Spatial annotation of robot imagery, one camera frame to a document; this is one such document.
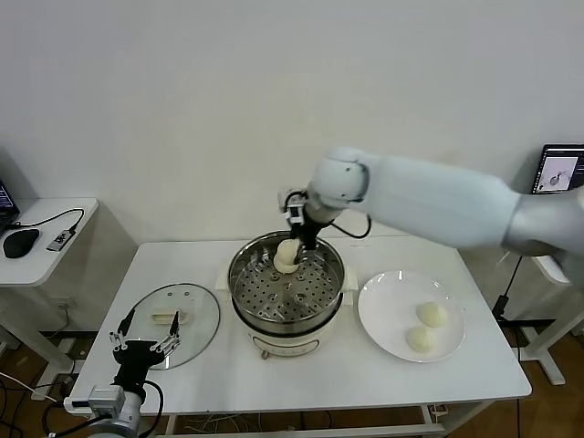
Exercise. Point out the white electric cooker pot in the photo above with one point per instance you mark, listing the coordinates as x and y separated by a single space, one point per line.
283 342

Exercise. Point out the white main table frame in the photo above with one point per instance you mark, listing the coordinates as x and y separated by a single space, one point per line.
365 432

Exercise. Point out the black computer mouse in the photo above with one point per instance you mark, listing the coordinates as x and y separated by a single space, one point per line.
20 244

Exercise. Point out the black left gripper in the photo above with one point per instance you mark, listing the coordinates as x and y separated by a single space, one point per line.
134 360

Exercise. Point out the white side table with label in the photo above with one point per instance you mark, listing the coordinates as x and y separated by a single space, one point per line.
546 355

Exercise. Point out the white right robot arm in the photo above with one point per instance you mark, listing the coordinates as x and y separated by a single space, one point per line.
433 196

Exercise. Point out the grey open laptop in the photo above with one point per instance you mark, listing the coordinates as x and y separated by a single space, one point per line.
561 169

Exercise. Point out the white side table with mouse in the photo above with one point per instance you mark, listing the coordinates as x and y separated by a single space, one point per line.
27 274

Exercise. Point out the perforated steel steamer basket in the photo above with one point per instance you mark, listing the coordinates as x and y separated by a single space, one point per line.
255 283

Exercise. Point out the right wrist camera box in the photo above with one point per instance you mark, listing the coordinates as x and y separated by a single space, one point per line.
294 212

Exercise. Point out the round white plate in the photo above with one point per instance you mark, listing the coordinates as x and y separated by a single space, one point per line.
388 296

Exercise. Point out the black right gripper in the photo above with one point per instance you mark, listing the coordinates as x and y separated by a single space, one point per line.
315 228

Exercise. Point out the grey usb hub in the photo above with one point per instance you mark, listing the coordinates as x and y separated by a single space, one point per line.
60 241

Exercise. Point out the round glass pot lid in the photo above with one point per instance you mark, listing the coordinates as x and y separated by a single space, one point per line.
201 319

